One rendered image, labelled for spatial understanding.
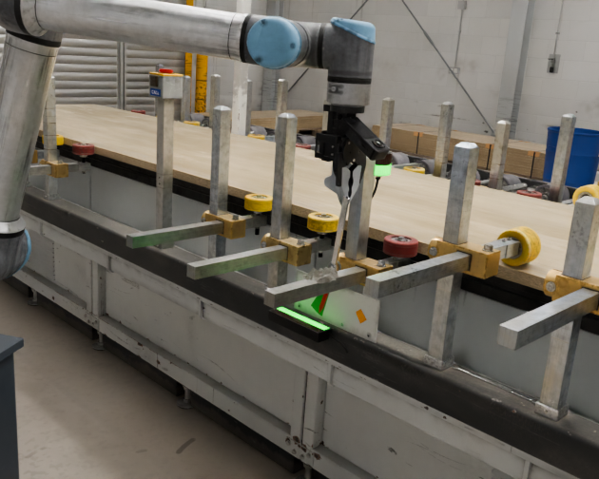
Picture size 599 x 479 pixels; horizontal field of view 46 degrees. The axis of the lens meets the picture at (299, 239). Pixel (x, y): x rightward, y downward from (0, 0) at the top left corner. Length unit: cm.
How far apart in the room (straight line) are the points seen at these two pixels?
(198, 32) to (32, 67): 46
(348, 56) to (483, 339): 72
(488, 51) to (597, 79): 147
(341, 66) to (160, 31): 35
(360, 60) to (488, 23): 824
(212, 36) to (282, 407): 130
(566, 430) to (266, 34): 88
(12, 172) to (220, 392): 111
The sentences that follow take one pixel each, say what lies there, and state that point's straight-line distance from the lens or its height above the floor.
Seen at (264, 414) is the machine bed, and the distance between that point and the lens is 234.
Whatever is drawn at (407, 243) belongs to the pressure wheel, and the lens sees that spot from 161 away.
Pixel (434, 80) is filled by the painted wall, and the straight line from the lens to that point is 1001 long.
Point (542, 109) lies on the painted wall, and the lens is 923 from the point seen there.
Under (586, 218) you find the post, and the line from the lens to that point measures 128.
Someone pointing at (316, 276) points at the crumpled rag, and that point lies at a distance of 145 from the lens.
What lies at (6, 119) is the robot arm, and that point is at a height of 112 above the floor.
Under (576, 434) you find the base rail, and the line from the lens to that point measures 137.
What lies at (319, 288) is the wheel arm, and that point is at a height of 85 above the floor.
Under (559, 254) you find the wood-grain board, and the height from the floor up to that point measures 90.
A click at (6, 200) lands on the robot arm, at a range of 176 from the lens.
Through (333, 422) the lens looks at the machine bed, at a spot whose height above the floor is 26.
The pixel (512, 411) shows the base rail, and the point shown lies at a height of 69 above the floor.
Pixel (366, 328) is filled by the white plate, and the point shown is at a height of 73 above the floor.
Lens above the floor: 133
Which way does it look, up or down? 16 degrees down
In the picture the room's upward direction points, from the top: 4 degrees clockwise
